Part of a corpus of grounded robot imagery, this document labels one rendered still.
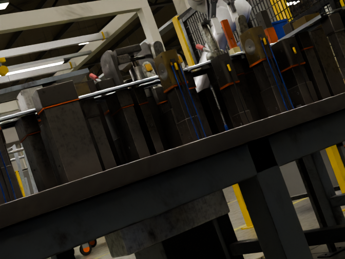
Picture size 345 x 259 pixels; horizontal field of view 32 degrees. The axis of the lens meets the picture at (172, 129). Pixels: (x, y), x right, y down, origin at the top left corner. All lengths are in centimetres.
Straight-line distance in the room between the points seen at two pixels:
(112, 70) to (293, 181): 281
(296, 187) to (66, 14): 516
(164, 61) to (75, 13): 714
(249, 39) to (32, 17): 683
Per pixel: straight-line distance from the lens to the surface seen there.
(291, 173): 494
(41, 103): 188
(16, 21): 878
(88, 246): 918
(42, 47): 1017
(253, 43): 220
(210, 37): 259
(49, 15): 898
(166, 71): 204
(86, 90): 227
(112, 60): 237
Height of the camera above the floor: 64
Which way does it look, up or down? 4 degrees up
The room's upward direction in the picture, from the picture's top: 20 degrees counter-clockwise
